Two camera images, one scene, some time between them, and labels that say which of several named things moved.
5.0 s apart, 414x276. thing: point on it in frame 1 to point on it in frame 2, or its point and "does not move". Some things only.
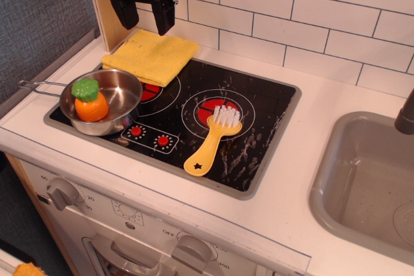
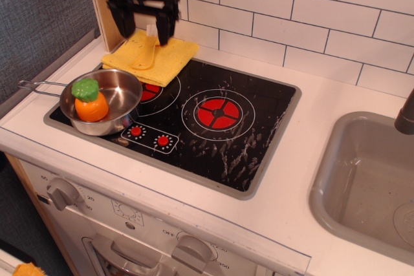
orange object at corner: [28, 269] does not move
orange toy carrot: [90, 105] does not move
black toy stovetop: [172, 121] does not move
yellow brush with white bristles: [225, 119] to [143, 60]
